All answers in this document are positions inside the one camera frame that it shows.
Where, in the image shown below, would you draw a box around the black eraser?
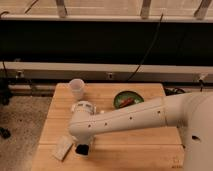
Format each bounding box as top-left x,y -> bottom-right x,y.
75,145 -> 89,156

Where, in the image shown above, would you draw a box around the brown sausage in bowl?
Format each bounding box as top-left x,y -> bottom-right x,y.
119,97 -> 134,108

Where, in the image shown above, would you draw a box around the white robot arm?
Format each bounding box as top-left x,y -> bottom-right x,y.
69,92 -> 213,171

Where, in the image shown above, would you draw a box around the white sponge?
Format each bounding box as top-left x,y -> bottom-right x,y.
52,136 -> 73,161

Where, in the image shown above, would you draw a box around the clear plastic cup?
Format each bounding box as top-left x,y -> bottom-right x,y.
68,79 -> 85,100

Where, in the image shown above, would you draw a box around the black hanging cable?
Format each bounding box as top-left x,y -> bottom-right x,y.
127,13 -> 164,82

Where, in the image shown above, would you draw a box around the black object at left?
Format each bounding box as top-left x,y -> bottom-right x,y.
0,127 -> 11,139

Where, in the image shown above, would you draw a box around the black floor cables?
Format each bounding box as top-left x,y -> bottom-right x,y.
164,87 -> 186,96

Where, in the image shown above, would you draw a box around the green bowl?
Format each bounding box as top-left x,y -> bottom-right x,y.
113,91 -> 144,109

